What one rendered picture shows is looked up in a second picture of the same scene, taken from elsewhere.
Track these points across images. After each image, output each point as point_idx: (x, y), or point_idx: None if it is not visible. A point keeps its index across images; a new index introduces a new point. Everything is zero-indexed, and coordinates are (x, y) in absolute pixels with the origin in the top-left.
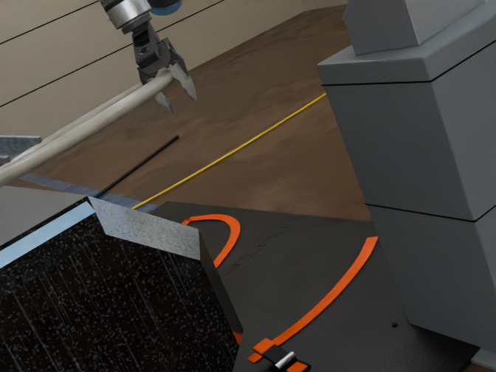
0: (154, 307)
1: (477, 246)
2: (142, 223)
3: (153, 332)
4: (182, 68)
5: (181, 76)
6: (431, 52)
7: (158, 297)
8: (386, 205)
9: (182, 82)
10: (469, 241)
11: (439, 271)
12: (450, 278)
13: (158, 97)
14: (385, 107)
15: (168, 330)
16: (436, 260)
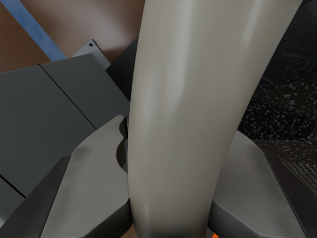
0: (285, 58)
1: (53, 63)
2: (296, 119)
3: (287, 49)
4: (49, 193)
5: (93, 166)
6: None
7: (280, 63)
8: (93, 127)
9: (109, 147)
10: (56, 69)
11: (94, 90)
12: (90, 83)
13: (242, 142)
14: (4, 141)
15: (272, 56)
16: (90, 91)
